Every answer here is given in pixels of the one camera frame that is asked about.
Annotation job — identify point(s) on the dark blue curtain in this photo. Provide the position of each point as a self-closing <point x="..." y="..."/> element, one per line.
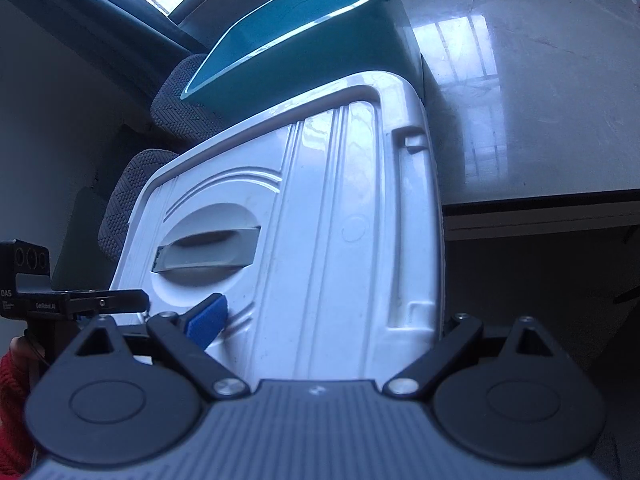
<point x="100" y="10"/>

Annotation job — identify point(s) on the white plastic bin lid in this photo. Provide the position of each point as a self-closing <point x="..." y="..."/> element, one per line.
<point x="320" y="220"/>

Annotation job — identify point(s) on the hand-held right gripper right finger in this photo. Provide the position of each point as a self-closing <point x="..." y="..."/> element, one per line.
<point x="462" y="334"/>

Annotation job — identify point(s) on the teal plastic storage bin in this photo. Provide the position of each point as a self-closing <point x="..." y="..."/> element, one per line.
<point x="280" y="35"/>

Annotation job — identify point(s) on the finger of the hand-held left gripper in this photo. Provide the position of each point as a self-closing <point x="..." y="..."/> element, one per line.
<point x="122" y="301"/>

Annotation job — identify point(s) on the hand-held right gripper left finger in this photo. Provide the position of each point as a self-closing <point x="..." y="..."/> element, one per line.
<point x="207" y="321"/>

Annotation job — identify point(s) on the grey top desk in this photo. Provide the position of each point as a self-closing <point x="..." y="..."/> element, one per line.
<point x="525" y="85"/>

